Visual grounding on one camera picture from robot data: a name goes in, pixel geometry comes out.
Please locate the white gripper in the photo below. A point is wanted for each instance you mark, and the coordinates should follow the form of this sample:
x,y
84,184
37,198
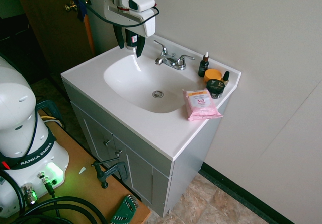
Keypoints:
x,y
148,24

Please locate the black sanitizer pump bottle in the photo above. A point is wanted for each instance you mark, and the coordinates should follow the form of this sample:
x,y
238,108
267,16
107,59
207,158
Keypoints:
x,y
131,39

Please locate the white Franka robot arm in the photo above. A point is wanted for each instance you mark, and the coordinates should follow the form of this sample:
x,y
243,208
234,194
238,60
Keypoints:
x,y
15,95

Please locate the chrome sink drain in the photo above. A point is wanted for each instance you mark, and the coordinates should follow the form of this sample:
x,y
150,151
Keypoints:
x,y
158,93

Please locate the blue tape strips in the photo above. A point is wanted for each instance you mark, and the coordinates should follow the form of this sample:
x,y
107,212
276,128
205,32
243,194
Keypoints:
x,y
81,10

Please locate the brass door knob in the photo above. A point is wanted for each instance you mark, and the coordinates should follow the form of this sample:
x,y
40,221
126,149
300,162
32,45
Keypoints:
x,y
70,6

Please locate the tall dark green dropper bottle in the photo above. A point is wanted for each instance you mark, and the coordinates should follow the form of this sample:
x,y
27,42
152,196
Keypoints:
x,y
203,66

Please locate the brown wooden door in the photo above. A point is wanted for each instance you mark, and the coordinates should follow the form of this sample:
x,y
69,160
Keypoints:
x,y
50,32

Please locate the white vanity sink top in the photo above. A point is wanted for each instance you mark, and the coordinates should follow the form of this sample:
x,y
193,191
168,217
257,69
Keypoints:
x,y
151,123

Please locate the orange round jar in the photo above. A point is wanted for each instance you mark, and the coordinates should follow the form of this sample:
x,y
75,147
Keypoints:
x,y
212,74

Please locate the pink facial wipes pack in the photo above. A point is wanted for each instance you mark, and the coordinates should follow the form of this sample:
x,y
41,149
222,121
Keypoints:
x,y
201,104

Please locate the black round jar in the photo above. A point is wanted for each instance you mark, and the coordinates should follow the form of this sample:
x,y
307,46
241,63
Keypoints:
x,y
215,89

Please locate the metal cabinet door knob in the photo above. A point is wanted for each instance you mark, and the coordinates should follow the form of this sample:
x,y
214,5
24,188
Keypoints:
x,y
107,142
118,153

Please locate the small black-capped dropper bottle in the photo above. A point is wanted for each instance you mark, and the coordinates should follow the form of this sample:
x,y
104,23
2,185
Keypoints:
x,y
226,79

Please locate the grey vanity cabinet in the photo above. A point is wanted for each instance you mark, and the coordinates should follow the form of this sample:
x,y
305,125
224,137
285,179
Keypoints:
x,y
141,168

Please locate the black metal C-clamp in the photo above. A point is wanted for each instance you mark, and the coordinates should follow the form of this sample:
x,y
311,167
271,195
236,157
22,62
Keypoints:
x,y
103,175

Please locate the white paper scrap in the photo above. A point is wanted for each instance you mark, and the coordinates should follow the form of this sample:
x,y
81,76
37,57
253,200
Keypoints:
x,y
82,170

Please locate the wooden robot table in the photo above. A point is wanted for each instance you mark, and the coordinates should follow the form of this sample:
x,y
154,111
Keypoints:
x,y
83,183

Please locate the green hex key set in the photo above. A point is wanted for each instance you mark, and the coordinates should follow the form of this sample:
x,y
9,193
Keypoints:
x,y
125,207

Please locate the black wall baseboard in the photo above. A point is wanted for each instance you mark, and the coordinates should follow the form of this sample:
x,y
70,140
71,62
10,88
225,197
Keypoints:
x,y
246,193

